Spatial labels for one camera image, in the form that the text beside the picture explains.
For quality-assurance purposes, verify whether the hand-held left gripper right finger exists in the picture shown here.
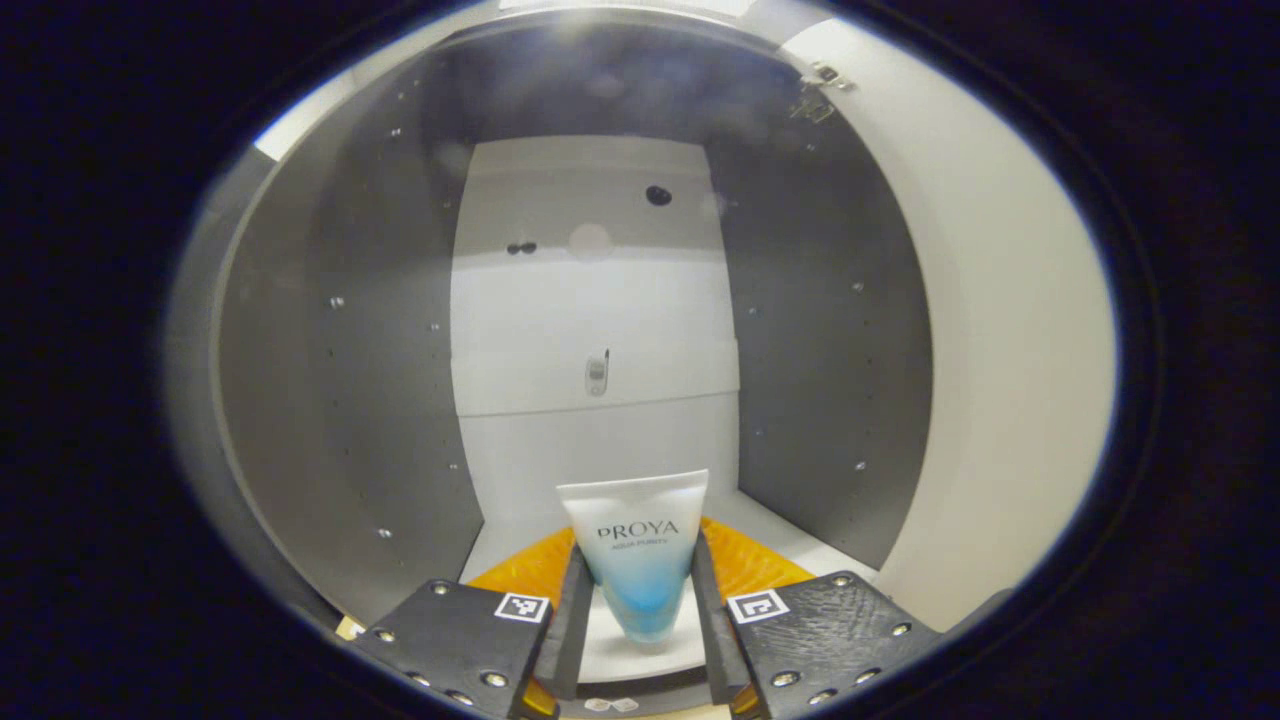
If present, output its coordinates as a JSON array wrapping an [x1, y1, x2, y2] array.
[[690, 515, 946, 720]]

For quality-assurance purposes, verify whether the metal door hinge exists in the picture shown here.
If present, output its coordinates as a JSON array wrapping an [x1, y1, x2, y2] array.
[[790, 62, 857, 124]]

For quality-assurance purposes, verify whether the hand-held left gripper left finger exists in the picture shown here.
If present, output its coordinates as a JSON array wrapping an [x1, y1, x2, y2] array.
[[345, 527, 599, 720]]

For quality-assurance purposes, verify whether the blue white tube bottle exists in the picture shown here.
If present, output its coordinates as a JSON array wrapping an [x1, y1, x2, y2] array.
[[556, 469, 710, 646]]

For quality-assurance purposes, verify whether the dark grey cabinet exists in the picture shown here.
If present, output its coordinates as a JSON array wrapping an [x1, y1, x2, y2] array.
[[165, 10, 936, 706]]

